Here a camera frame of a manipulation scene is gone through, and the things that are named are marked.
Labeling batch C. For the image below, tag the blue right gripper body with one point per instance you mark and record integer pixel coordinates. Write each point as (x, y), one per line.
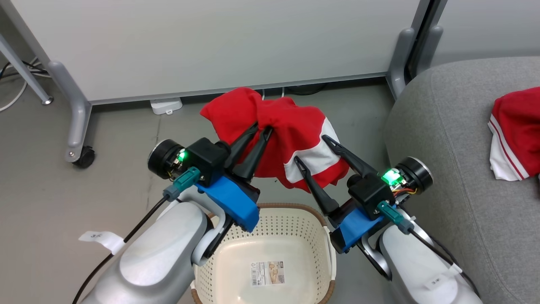
(352, 228)

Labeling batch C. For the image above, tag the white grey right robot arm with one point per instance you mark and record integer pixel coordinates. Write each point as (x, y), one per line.
(415, 268)

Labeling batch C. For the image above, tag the narrow white partition panel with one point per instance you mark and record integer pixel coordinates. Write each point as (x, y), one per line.
(489, 29)

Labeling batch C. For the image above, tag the grey metal table leg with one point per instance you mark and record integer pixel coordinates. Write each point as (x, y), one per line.
(25, 71)

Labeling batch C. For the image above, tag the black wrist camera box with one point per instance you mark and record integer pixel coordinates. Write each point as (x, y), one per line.
(206, 158)
(371, 194)

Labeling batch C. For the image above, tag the red shirt with white panel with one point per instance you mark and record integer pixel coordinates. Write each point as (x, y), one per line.
(295, 126)

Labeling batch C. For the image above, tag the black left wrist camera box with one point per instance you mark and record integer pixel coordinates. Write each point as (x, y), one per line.
(206, 158)

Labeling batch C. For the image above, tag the white power adapter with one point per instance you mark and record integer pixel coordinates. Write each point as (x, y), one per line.
(166, 105)

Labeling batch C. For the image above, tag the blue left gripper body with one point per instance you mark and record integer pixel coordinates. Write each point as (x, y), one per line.
(234, 200)

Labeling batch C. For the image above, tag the wide white partition panel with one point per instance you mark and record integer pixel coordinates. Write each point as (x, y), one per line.
(211, 42)

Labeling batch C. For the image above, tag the red shirt with striped trim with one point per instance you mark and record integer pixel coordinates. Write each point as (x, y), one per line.
(519, 126)

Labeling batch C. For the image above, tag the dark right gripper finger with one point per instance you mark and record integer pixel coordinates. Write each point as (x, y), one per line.
(348, 158)
(316, 190)

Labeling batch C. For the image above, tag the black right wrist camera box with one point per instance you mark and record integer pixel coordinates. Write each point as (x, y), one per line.
(371, 194)

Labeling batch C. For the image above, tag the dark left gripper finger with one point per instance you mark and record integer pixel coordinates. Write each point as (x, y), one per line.
(241, 143)
(255, 156)

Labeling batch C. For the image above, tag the cream plastic laundry basket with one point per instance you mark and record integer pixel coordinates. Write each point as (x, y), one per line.
(274, 245)

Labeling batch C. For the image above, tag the black caster wheel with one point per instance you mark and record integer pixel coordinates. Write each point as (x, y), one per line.
(86, 157)

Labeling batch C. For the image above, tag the long grey partition foot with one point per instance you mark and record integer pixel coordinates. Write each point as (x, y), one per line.
(76, 118)

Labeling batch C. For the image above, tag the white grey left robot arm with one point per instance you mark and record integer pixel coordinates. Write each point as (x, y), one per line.
(160, 253)

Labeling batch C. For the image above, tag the printed basket label sticker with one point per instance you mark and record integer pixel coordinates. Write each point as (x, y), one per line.
(268, 273)

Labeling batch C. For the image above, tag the grey fabric sofa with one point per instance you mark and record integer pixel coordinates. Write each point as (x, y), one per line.
(455, 147)

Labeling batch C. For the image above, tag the short grey partition foot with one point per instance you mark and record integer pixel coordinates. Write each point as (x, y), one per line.
(400, 63)
(431, 48)

